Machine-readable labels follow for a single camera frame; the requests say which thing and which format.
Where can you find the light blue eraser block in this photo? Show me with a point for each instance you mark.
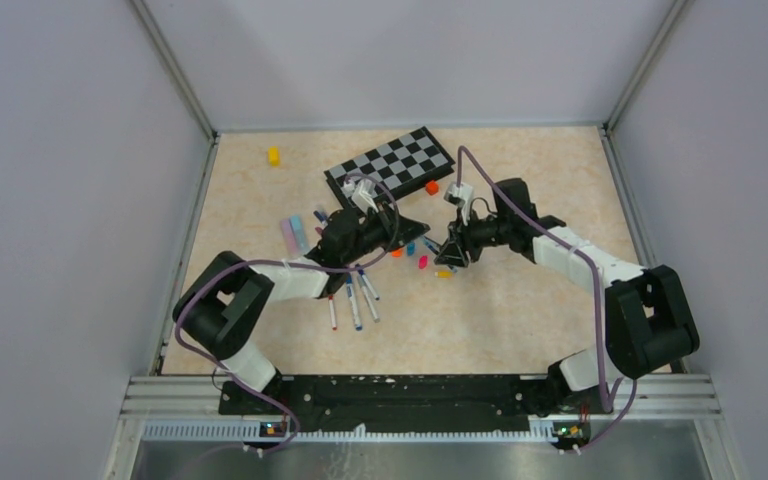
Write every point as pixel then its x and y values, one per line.
pixel 299 233

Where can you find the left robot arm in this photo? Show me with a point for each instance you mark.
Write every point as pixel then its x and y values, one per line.
pixel 223 305

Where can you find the yellow block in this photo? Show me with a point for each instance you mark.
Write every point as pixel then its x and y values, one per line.
pixel 274 156

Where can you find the blue gel pen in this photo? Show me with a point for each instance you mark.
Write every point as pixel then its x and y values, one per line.
pixel 432 245

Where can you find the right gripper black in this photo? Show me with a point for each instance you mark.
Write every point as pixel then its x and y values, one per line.
pixel 459 243

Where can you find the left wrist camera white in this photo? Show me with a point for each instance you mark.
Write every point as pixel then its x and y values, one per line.
pixel 361 193

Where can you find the orange red cube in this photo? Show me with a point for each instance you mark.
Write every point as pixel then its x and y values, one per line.
pixel 432 188

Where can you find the black and grey chessboard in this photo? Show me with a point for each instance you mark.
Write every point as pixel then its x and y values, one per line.
pixel 404 165

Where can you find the white marker blue cap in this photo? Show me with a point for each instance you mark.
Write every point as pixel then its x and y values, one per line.
pixel 354 306

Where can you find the blue capped whiteboard marker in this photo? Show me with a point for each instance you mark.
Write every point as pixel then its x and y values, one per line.
pixel 333 313

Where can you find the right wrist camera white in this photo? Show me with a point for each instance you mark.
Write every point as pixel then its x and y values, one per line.
pixel 461 195

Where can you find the purple whiteboard marker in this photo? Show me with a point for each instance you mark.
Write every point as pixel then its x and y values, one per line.
pixel 320 215

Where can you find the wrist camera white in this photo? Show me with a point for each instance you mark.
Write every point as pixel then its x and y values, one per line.
pixel 361 193
pixel 461 195

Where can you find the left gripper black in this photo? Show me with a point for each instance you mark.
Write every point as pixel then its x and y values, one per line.
pixel 397 228

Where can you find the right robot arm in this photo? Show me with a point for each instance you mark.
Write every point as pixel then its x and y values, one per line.
pixel 644 319

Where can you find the pink eraser block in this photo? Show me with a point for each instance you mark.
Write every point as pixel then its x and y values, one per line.
pixel 289 238

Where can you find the white marker grey cap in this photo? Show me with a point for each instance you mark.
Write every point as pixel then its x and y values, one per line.
pixel 369 294

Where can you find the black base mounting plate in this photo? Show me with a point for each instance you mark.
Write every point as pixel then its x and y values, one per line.
pixel 412 403

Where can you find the aluminium frame rail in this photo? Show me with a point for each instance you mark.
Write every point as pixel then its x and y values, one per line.
pixel 185 408

